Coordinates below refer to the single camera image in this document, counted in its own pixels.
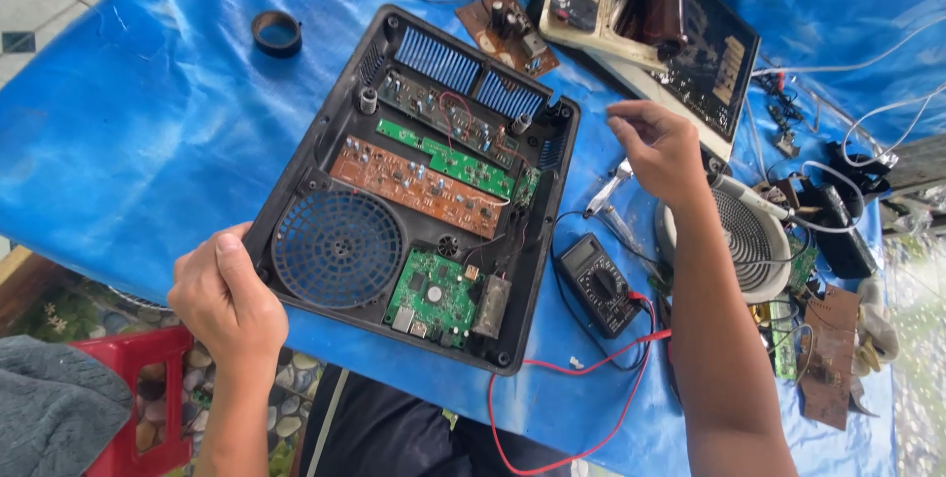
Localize white round coil disc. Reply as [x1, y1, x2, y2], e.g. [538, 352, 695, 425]
[655, 184, 794, 305]

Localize curved white cable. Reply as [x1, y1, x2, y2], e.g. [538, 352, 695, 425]
[841, 81, 946, 169]

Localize tiny green circuit board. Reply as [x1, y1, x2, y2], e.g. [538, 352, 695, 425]
[513, 166, 542, 206]

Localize red probe lead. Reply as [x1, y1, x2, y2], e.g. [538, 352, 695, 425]
[485, 289, 674, 477]

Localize person's left hand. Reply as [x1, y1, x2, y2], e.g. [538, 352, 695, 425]
[167, 222, 290, 379]

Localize black plastic device housing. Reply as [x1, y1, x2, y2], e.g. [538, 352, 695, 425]
[242, 4, 582, 377]

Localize white soldering iron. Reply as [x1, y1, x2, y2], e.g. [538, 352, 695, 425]
[708, 171, 797, 224]

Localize brown cylindrical capacitor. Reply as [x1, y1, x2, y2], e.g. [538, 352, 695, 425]
[640, 0, 690, 58]

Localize person's black shorts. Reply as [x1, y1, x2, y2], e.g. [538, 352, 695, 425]
[299, 364, 572, 477]

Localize thin red wire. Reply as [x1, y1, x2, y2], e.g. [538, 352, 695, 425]
[438, 90, 477, 154]

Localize square green circuit board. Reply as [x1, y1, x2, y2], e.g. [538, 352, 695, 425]
[382, 247, 486, 349]

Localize long brown circuit board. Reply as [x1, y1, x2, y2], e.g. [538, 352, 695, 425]
[329, 135, 511, 240]

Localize person's right hand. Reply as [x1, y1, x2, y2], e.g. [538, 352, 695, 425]
[606, 99, 714, 209]

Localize black clip wires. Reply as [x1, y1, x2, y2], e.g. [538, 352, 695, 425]
[753, 69, 807, 161]

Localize narrow green circuit board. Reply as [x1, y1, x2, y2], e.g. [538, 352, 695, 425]
[374, 118, 517, 202]

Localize clear plastic tube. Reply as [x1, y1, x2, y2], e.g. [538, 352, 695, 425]
[602, 204, 668, 280]

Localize black digital multimeter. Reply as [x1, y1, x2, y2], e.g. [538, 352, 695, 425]
[553, 232, 643, 340]

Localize red plastic stool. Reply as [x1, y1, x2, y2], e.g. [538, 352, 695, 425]
[67, 325, 195, 477]

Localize black power adapter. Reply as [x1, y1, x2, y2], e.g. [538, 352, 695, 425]
[800, 180, 881, 280]

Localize dark circuit board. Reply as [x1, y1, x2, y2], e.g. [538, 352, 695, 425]
[376, 68, 520, 169]

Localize black glass cooker panel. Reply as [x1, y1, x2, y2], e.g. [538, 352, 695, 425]
[525, 0, 763, 165]

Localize long white cable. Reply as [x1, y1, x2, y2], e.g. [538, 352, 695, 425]
[749, 13, 946, 79]

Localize bare brown copper board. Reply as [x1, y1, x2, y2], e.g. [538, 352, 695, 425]
[797, 284, 863, 432]

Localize black tape roll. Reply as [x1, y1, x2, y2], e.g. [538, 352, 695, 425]
[250, 10, 304, 60]

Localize slim green circuit board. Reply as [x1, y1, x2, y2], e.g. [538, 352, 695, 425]
[768, 300, 800, 381]

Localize small brown circuit board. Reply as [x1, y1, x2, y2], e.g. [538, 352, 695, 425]
[454, 0, 561, 79]

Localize grey cloth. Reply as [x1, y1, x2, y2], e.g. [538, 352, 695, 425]
[0, 334, 135, 477]

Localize grey rectangular component block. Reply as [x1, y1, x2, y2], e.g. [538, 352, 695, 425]
[472, 274, 513, 340]

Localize black plug block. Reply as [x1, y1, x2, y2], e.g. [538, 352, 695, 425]
[822, 140, 900, 198]

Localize blue plastic table cover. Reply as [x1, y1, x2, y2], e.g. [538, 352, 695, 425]
[0, 0, 946, 477]

